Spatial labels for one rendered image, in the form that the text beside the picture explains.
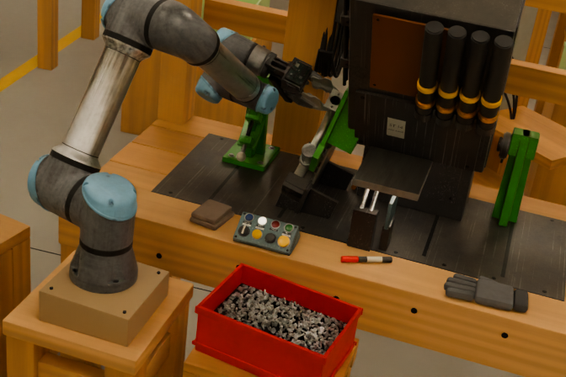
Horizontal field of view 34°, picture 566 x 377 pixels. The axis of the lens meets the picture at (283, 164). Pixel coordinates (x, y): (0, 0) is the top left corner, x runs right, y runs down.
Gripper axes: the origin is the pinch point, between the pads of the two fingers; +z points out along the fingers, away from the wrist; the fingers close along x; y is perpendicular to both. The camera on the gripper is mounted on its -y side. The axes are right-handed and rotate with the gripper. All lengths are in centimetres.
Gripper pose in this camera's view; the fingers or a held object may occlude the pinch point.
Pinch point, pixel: (333, 102)
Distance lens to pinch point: 242.5
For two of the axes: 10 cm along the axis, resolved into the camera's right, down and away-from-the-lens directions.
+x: 4.7, -8.4, 2.7
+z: 8.8, 4.7, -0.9
